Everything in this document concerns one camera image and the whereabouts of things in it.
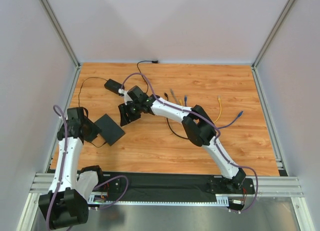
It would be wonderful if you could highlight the black power cord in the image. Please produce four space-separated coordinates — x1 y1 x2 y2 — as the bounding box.
77 58 160 149

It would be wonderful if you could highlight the grey ethernet cable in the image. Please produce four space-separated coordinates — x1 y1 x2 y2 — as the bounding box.
169 88 183 107

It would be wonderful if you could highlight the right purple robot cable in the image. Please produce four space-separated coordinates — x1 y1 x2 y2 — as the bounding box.
121 72 259 215

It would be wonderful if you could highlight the black power adapter brick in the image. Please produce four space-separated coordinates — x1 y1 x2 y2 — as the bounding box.
104 79 122 96

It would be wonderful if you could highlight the grey slotted cable duct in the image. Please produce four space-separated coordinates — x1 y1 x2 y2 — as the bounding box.
87 192 245 207

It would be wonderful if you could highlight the black network switch box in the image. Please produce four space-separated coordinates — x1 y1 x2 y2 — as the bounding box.
94 114 125 146

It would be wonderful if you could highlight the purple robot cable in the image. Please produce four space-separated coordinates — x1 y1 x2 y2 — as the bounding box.
121 72 259 215
44 104 130 229

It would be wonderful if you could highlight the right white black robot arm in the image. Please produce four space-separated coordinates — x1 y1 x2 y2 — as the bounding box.
115 86 246 190

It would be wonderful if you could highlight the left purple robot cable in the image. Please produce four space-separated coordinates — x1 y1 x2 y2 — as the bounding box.
44 104 130 229

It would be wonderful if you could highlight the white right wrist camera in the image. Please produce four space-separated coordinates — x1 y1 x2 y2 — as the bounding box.
118 88 133 105

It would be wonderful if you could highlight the blue ethernet cable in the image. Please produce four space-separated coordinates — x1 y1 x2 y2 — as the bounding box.
183 94 245 131

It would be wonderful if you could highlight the yellow ethernet cable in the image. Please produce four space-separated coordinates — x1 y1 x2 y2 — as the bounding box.
177 96 224 124

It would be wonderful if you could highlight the black ethernet cable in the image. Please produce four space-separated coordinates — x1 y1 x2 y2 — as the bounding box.
163 91 191 140

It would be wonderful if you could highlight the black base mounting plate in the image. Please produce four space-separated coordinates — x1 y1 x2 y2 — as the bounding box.
101 172 256 195

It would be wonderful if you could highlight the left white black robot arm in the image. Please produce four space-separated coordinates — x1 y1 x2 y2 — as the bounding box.
38 104 102 231

